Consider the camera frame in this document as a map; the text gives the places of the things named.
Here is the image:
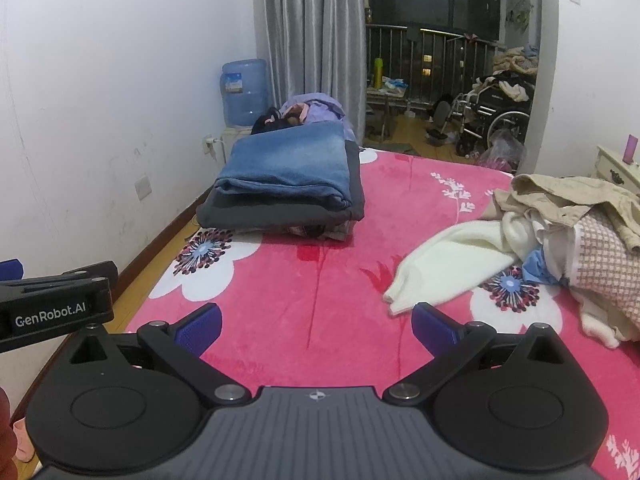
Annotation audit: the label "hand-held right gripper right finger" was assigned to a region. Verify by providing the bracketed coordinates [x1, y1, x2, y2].
[382, 302, 576, 403]

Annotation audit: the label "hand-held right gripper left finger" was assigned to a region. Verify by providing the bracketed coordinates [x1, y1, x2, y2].
[65, 302, 251, 403]

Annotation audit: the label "blue jeans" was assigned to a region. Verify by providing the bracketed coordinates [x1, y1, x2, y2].
[214, 122, 353, 211]

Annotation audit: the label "pile of clothes on wheelchair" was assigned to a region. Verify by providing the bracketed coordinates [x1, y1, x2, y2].
[492, 45, 541, 103]

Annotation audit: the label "person's left hand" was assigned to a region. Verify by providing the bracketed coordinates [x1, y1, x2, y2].
[0, 387, 18, 463]

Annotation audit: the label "cream sweater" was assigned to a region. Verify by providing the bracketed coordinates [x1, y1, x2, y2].
[382, 210, 541, 317]

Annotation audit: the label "light blue garment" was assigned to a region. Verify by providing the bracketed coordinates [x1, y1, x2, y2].
[522, 249, 571, 287]

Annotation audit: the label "dark grey folded garment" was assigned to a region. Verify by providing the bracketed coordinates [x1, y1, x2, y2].
[195, 140, 367, 231]

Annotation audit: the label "pink floral blanket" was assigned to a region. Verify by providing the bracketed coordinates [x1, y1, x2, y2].
[110, 147, 640, 480]

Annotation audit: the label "pink slipper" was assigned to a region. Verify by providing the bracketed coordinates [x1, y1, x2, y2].
[12, 417, 38, 463]

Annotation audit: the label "brown folded garment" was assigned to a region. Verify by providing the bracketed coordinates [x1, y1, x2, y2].
[285, 220, 353, 242]

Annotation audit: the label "off-white garment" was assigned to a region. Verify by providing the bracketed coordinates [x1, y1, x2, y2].
[580, 300, 640, 350]

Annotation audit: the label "beige jacket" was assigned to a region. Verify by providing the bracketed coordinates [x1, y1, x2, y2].
[492, 173, 640, 256]

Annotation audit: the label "translucent plastic bag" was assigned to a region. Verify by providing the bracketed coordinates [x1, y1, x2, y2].
[480, 130, 526, 173]

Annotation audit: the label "white water dispenser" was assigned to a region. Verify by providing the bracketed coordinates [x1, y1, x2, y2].
[222, 125, 258, 161]

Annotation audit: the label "black floor fan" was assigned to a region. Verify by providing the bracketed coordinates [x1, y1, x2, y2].
[431, 100, 453, 136]

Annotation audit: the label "wheelchair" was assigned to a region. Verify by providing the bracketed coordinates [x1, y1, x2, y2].
[452, 77, 533, 156]

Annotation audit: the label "blue water jug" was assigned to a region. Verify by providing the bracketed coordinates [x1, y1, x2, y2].
[221, 58, 272, 128]

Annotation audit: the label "small table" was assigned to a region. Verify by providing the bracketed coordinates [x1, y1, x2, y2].
[365, 85, 411, 141]

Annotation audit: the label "cream nightstand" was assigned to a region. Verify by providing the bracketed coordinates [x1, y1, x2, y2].
[595, 145, 640, 193]

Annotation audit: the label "purple cloth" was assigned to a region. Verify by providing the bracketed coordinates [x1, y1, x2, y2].
[277, 92, 348, 126]

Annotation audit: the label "metal balcony railing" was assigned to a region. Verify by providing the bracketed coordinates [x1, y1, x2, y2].
[366, 22, 501, 111]

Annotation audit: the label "grey curtain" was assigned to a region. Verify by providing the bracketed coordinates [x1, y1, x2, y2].
[252, 0, 371, 148]

